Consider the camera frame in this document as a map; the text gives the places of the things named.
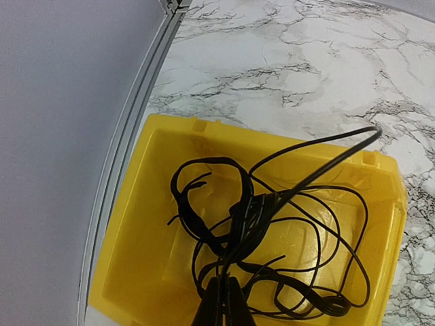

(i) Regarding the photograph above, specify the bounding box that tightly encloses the white translucent plastic bin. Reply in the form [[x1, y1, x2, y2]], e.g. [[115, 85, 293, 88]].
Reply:
[[84, 306, 107, 326]]

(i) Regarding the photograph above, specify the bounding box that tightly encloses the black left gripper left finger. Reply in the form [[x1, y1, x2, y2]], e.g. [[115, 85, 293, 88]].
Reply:
[[192, 277, 223, 326]]

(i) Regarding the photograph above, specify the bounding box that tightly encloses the long thin black cable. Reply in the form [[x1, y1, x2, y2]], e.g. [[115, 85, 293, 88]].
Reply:
[[192, 126, 383, 320]]

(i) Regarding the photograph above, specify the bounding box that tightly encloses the far yellow plastic bin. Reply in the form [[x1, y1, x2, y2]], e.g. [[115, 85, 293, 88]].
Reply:
[[89, 114, 407, 325]]

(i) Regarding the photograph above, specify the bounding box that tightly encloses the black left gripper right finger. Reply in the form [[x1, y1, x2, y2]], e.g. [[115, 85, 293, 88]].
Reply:
[[224, 276, 256, 326]]

